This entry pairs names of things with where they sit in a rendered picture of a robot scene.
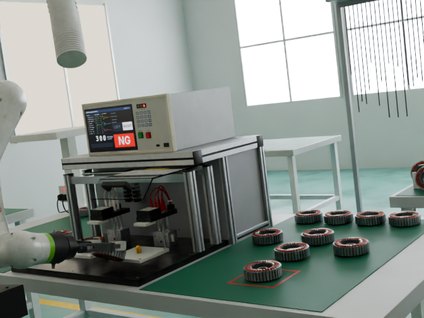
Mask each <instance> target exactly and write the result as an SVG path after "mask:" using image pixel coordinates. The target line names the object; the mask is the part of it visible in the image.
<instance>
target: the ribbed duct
mask: <svg viewBox="0 0 424 318"><path fill-rule="evenodd" d="M46 3H47V7H48V9H49V14H50V15H49V16H50V23H51V28H52V35H53V40H54V48H55V52H56V60H57V63H58V65H60V66H61V67H64V68H77V67H80V66H82V65H83V64H84V63H85V62H86V60H87V56H86V49H85V43H84V38H83V32H82V28H81V22H80V15H79V11H78V6H77V5H76V0H46Z"/></svg>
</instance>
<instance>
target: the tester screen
mask: <svg viewBox="0 0 424 318"><path fill-rule="evenodd" d="M85 114H86V122H87V126H88V135H89V140H90V148H91V144H98V143H113V147H104V148H91V151H93V150H113V149H124V148H136V146H131V147H120V148H116V147H115V142H114V134H126V133H134V129H133V130H125V131H113V127H112V123H120V122H132V128H133V120H132V115H131V106H130V107H119V108H113V109H103V110H92V111H86V112H85ZM99 135H106V138H107V141H99V142H96V139H95V136H99Z"/></svg>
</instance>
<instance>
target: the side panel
mask: <svg viewBox="0 0 424 318"><path fill-rule="evenodd" d="M220 161H221V171H222V177H223V186H224V192H225V202H226V207H227V217H228V227H229V232H230V240H227V245H230V244H231V245H233V244H236V243H238V242H240V241H242V240H244V239H246V238H249V237H251V236H252V233H254V232H255V231H258V230H262V229H267V228H269V227H272V226H273V221H272V214H271V204H270V198H269V188H268V177H267V171H266V161H265V155H264V147H263V146H262V147H259V148H254V149H251V150H247V151H243V152H240V153H236V154H233V155H229V156H225V157H222V158H220Z"/></svg>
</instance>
